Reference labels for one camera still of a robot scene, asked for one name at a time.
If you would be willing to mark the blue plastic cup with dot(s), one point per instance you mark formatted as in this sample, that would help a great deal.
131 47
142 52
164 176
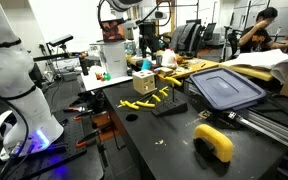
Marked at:
146 65

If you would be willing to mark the blue plastic bin lid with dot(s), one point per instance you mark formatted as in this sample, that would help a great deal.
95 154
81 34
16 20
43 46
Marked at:
225 89

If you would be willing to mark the seated person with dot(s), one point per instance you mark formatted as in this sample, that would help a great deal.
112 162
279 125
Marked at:
256 38

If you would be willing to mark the orange handled clamp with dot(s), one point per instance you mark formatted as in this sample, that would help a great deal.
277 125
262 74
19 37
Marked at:
83 141

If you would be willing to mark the wooden toy box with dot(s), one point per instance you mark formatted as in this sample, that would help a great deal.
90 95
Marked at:
143 81

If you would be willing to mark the black wrench stand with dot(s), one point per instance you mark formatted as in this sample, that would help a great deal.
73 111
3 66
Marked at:
170 107

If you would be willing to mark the yellow wrench in stand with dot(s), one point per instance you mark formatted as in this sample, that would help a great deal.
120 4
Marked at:
156 98
163 91

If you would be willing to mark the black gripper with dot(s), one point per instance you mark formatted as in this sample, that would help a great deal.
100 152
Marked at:
148 37

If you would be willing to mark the yellow T-handle wrench thin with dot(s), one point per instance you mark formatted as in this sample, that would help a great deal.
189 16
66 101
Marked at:
121 104

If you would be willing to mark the laptop screen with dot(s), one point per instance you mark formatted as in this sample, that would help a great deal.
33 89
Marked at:
113 30

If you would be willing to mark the yellow T-handle wrench long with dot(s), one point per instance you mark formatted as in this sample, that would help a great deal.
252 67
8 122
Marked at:
132 106

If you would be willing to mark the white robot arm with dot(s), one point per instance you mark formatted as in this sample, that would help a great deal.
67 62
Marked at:
35 128

